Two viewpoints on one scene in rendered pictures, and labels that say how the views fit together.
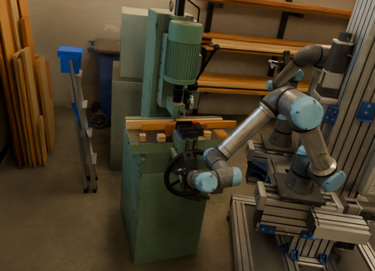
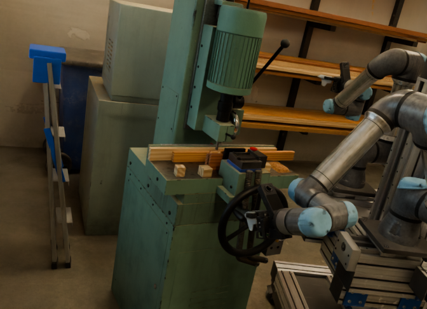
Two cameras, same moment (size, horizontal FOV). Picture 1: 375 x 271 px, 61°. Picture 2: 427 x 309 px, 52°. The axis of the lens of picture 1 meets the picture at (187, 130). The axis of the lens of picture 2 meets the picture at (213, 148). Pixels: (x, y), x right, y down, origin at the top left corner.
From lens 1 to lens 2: 0.41 m
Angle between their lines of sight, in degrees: 11
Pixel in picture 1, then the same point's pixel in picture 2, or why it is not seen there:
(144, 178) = (178, 233)
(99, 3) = not seen: outside the picture
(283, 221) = (380, 285)
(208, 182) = (321, 221)
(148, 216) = (177, 292)
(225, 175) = (338, 212)
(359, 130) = not seen: outside the picture
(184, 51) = (243, 47)
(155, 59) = (189, 62)
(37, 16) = not seen: outside the picture
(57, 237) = not seen: outside the picture
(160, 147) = (205, 185)
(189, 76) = (246, 82)
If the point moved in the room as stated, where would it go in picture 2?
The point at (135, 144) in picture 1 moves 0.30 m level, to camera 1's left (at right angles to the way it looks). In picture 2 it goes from (171, 179) to (84, 168)
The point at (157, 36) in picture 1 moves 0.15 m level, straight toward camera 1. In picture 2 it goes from (194, 28) to (202, 33)
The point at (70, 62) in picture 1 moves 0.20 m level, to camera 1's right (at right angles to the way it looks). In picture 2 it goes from (48, 66) to (93, 74)
